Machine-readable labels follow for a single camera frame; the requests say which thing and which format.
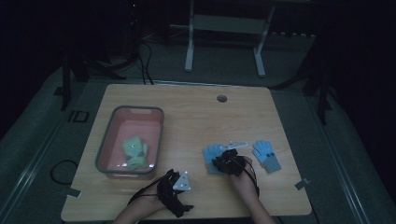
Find black floor cable loop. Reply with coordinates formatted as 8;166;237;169
49;159;79;186

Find plain green glove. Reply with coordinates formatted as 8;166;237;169
125;142;149;171

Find black hanging cables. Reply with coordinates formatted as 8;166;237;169
136;39;155;86

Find plain blue glove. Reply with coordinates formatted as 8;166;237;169
203;143;232;175

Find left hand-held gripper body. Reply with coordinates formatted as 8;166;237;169
156;170;190;218

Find white power strip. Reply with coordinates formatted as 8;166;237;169
270;30;316;38

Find grey tape piece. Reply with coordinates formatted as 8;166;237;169
294;177;312;191
65;188;83;200

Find black tripod stand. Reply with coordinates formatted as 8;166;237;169
53;0;142;112
270;31;342;126

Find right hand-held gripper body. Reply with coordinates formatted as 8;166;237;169
219;141;249;177

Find person's right hand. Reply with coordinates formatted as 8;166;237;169
229;156;260;195

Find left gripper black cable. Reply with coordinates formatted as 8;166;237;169
126;176;169;206

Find green glove with face print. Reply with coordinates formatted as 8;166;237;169
121;135;145;162

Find person's left hand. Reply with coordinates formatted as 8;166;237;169
135;189;167;214

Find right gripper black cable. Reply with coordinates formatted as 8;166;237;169
242;158;262;199

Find pink basin with grey rim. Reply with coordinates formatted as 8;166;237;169
94;105;165;180

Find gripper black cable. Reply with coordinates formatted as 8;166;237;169
126;176;169;206
242;158;262;199

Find white metal stand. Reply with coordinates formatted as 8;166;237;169
169;0;276;78

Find blue glove with dots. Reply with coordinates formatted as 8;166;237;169
251;139;282;175

